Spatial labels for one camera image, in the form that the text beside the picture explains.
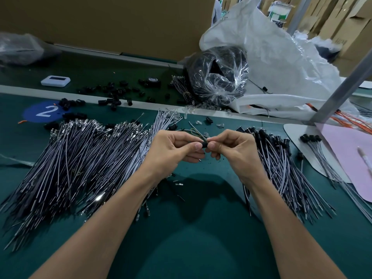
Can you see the blue round number sticker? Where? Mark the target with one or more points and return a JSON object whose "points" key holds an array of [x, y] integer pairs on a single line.
{"points": [[43, 112]]}

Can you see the small white timer device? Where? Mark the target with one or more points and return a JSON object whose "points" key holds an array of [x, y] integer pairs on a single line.
{"points": [[55, 80]]}

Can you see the brown cardboard panel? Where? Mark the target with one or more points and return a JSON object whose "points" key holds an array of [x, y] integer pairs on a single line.
{"points": [[116, 23]]}

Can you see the person's right forearm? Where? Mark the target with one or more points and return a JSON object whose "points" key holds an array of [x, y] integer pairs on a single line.
{"points": [[296, 235]]}

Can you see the clear plastic strip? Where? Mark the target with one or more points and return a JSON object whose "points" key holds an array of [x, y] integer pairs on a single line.
{"points": [[14, 160]]}

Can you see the person's left forearm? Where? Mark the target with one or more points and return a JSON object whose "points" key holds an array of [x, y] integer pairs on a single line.
{"points": [[96, 235]]}

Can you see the crumpled clear plastic bag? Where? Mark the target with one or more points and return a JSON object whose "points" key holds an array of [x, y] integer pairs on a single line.
{"points": [[22, 48]]}

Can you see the stack of cardboard boxes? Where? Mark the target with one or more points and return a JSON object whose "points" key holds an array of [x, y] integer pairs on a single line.
{"points": [[351, 23]]}

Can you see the pink paper sheet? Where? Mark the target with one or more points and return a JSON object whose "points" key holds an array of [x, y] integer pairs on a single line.
{"points": [[349, 158]]}

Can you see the grey metal frame post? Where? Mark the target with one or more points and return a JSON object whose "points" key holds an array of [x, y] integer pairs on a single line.
{"points": [[342, 87], [300, 14]]}

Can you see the person's right hand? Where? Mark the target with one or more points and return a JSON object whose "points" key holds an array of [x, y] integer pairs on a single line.
{"points": [[241, 154]]}

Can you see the clear bag with black contents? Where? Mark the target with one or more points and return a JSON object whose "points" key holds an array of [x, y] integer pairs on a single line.
{"points": [[217, 75]]}

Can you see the white pen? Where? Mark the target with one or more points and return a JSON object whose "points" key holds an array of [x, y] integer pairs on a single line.
{"points": [[365, 161]]}

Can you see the black plastic caps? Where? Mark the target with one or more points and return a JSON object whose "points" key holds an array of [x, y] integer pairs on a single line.
{"points": [[113, 101]]}

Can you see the person's left hand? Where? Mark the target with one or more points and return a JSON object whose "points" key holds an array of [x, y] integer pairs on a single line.
{"points": [[168, 154]]}

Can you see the large white plastic sack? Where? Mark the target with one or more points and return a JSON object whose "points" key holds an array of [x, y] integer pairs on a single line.
{"points": [[282, 58]]}

